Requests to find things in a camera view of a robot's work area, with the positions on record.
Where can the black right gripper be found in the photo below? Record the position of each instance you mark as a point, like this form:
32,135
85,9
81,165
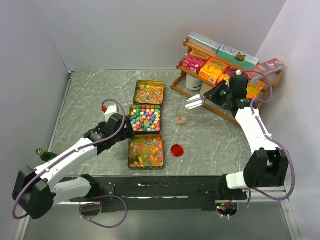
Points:
212,95

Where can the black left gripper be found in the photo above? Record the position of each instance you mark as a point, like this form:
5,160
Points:
127,132

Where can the gold tin of star candies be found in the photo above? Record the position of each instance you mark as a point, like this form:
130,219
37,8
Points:
145,119

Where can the silver metal scoop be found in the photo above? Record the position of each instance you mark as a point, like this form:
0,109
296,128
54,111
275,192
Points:
195,101

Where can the gold tin of gummy candies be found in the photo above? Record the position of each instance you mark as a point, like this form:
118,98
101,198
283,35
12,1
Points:
146,152

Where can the gold tin of stick candies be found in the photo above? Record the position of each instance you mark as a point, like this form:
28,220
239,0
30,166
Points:
149,92

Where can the clear glass jar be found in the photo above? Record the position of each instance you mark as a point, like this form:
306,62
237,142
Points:
181,117

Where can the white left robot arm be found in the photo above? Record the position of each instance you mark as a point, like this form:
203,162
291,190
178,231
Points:
38,189

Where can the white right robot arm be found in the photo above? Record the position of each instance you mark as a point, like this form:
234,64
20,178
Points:
268,164

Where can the beige cup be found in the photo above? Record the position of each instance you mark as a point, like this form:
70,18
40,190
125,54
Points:
205,88

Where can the pink orange sponge box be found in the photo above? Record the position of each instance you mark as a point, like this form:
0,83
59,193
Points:
229,71

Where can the white cup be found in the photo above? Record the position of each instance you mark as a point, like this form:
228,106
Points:
193,83

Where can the wooden two-tier shelf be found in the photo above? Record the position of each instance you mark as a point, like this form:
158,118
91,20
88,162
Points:
263,95

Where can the orange yellow sponge box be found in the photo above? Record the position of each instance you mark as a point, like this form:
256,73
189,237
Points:
254,89

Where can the teal cat box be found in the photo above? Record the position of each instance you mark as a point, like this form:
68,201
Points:
237,57

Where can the red jar lid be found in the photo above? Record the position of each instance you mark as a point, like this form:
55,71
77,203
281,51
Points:
177,150

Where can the silver long box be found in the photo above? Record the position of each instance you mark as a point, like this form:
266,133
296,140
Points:
204,42

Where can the red long box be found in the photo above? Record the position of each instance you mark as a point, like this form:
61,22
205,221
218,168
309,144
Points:
267,68

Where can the green champagne bottle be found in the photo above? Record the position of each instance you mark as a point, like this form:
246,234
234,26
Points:
45,156

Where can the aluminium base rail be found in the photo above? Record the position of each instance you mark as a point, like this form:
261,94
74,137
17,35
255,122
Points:
274,191

